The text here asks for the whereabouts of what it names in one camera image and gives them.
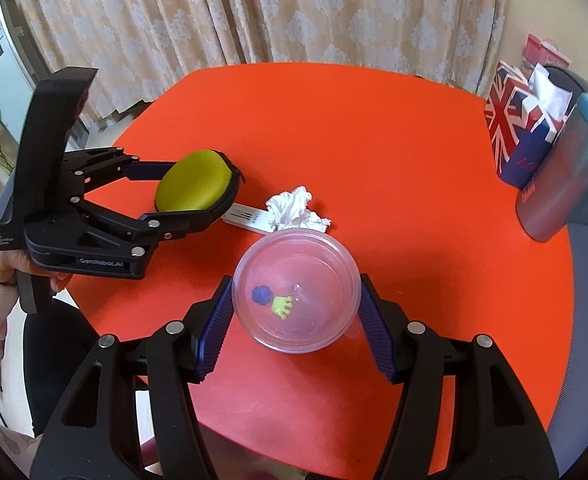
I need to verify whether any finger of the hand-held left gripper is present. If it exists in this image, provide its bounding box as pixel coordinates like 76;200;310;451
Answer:
72;185;241;256
62;146;179;207

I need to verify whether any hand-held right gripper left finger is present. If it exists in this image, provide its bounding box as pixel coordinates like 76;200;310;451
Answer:
30;275;237;480

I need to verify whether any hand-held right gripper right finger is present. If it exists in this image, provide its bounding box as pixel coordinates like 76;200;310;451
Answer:
356;274;560;480

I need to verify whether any yellow black zip case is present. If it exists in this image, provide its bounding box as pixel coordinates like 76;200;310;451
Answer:
155;149;245;218

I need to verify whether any clear plastic round container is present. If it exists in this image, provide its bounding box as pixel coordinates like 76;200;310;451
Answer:
233;228;362;355

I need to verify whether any person's left hand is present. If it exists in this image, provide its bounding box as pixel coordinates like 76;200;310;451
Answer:
0;247;69;291

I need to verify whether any small blue green toy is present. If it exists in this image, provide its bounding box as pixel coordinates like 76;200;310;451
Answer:
251;285;295;322

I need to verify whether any crumpled white tissue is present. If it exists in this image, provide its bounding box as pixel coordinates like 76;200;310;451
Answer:
265;186;333;233

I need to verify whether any person's leg in black trousers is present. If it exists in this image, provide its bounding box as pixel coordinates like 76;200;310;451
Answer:
24;300;149;441

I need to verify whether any beige patterned curtain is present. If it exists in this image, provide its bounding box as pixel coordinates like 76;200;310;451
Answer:
4;0;512;131

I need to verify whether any grey tumbler with blue lid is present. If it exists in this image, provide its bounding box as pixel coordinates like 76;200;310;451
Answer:
515;92;588;243

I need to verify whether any flag print tissue box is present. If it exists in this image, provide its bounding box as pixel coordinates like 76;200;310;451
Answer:
484;60;575;186

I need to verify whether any pink storage box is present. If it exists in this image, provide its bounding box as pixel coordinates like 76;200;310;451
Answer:
524;32;573;70

